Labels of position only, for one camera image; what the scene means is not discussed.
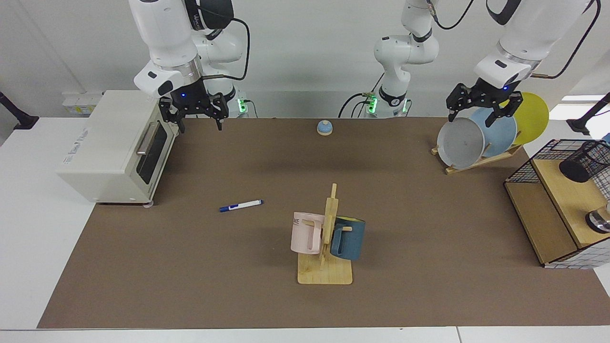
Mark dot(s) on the brown table cloth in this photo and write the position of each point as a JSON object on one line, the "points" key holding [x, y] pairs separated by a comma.
{"points": [[190, 286]]}

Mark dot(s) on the black mesh pen holder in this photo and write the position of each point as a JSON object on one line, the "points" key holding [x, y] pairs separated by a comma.
{"points": [[579, 169]]}

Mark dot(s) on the grey plate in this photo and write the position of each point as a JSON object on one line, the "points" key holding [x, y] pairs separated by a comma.
{"points": [[460, 143]]}

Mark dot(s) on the pink cup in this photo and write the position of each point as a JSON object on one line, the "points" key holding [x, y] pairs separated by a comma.
{"points": [[300, 233]]}

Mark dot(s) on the light blue plate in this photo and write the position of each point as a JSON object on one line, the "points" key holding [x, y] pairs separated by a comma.
{"points": [[503, 138]]}

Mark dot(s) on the yellow plate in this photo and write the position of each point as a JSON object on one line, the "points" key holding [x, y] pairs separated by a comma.
{"points": [[531, 119]]}

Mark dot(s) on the blue and white marker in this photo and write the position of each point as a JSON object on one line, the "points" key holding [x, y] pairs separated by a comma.
{"points": [[240, 206]]}

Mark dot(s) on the wooden cup stand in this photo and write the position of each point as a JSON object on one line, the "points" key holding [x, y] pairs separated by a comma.
{"points": [[324, 274]]}

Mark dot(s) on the wooden plate rack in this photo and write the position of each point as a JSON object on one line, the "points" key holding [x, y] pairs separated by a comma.
{"points": [[476, 163]]}

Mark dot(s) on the dark blue cup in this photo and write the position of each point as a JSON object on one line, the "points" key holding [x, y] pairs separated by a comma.
{"points": [[352, 238]]}

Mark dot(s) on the pale toaster oven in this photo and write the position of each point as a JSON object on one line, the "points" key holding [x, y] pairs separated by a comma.
{"points": [[109, 143]]}

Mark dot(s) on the small blue round bell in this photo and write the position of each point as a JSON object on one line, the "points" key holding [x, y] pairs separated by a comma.
{"points": [[324, 127]]}

